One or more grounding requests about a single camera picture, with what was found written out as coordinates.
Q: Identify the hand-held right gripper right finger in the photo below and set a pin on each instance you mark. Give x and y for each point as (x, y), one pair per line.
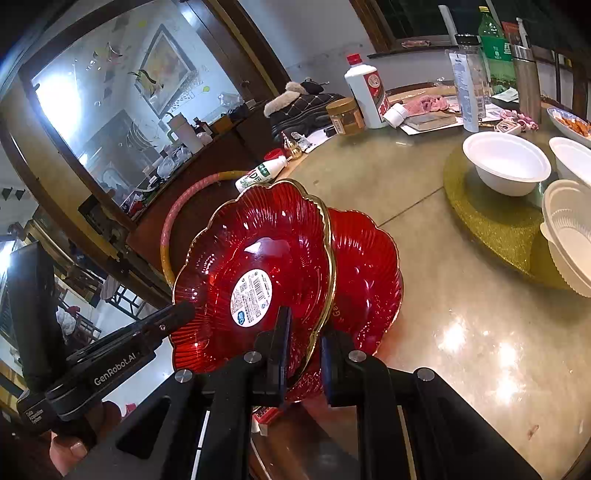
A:
(330, 369)

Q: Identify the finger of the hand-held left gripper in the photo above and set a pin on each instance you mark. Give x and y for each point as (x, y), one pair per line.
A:
(168, 318)

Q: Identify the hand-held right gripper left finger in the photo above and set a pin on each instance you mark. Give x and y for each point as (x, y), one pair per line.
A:
(280, 350)

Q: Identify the white paper plate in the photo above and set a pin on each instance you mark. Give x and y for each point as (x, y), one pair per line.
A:
(503, 159)

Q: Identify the person's left hand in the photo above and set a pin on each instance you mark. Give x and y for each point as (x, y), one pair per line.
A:
(69, 452)

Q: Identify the red striped packet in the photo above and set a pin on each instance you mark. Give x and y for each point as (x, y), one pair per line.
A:
(268, 417)

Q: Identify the multicolour hula hoop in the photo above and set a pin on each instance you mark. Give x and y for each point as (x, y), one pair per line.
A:
(165, 240)

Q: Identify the clear plastic bag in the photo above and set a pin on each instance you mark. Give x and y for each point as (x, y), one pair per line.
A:
(173, 164)

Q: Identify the wooden sideboard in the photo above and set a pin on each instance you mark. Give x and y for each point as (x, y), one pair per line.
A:
(217, 157)

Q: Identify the white plastic bottle green label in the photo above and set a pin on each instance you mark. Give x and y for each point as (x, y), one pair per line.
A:
(258, 175)

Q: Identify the white tumbler with straw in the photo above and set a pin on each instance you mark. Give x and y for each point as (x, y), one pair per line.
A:
(184, 134)

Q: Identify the red round lid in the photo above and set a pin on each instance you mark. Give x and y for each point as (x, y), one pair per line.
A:
(273, 155)

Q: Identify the small gold bottle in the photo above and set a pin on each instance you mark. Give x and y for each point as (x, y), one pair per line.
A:
(292, 146)

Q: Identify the white paper sheet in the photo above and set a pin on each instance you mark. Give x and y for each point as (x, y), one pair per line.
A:
(318, 141)

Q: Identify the gold glitter turntable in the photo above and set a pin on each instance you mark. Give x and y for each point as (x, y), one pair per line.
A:
(498, 221)

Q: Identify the dark quilted jacket fur collar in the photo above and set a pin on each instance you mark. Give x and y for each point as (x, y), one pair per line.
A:
(304, 110)

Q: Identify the brown spread jar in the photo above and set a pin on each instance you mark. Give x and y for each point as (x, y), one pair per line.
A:
(346, 117)

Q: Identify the small white cup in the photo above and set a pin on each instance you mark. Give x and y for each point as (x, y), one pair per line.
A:
(395, 115)

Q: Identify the worn book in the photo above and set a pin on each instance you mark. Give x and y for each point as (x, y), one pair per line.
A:
(429, 122)

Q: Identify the white liquor bottle red cap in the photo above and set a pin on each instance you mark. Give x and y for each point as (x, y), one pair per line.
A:
(367, 92)

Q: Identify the pink meat in bag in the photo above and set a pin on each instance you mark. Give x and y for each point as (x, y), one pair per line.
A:
(425, 105)

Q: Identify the wooden door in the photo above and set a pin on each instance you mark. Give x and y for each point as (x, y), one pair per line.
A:
(244, 41)

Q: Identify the pink wrapped candies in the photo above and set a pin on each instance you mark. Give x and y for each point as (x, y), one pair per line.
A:
(517, 122)

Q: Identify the clear bottle black cap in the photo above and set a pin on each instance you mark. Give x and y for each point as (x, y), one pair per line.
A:
(466, 87)

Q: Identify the white foam bowl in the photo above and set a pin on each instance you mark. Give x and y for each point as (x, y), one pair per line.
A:
(575, 159)

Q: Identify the steel thermos flask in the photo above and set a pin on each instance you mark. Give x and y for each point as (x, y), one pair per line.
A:
(526, 87)

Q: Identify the blue rimmed plate with food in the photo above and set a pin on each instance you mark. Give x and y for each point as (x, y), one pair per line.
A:
(572, 124)

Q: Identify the dark wooden window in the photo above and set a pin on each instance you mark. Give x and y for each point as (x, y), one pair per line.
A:
(415, 18)

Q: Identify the wooden chair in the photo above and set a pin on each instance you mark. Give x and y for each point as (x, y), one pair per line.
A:
(575, 78)

